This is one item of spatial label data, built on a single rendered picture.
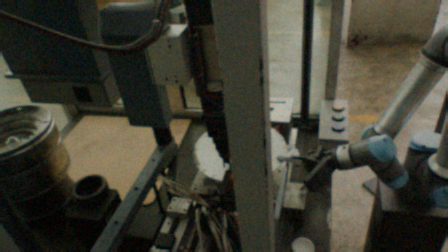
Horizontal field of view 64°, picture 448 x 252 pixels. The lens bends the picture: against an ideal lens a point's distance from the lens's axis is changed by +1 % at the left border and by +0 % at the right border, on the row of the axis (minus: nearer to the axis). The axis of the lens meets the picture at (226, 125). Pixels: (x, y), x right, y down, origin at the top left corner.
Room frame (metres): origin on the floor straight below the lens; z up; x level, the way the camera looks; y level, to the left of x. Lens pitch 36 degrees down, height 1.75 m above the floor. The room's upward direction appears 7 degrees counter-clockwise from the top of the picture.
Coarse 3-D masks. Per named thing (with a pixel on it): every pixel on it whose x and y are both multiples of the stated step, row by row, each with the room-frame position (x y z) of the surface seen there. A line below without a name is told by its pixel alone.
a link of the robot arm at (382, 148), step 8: (376, 136) 0.76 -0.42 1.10; (384, 136) 0.75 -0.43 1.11; (352, 144) 0.79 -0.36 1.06; (360, 144) 0.76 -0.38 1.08; (368, 144) 0.75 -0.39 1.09; (376, 144) 0.73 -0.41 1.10; (384, 144) 0.72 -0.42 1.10; (392, 144) 0.74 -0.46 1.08; (352, 152) 0.76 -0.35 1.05; (360, 152) 0.74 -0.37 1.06; (368, 152) 0.73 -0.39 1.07; (376, 152) 0.72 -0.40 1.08; (384, 152) 0.71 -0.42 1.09; (392, 152) 0.71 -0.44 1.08; (352, 160) 0.75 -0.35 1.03; (360, 160) 0.74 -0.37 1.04; (368, 160) 0.72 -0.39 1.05; (376, 160) 0.71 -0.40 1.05; (384, 160) 0.71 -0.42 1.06; (376, 168) 0.72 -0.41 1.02; (384, 168) 0.71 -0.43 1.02
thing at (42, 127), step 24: (0, 120) 1.13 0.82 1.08; (24, 120) 1.14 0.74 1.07; (48, 120) 1.08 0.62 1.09; (0, 144) 1.05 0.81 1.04; (24, 144) 0.93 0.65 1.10; (48, 144) 0.99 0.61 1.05; (0, 168) 0.89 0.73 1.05; (24, 168) 0.91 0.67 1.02; (48, 168) 0.96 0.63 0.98; (24, 192) 0.90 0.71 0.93; (48, 192) 0.96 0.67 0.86; (24, 216) 0.93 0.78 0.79; (48, 216) 0.93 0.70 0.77
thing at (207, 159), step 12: (276, 132) 1.03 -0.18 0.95; (204, 144) 1.01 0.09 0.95; (276, 144) 0.96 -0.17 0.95; (204, 156) 0.95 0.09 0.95; (216, 156) 0.94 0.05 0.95; (276, 156) 0.90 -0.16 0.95; (204, 168) 0.88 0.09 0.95; (216, 168) 0.88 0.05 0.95; (228, 168) 0.87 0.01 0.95; (276, 168) 0.84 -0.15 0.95
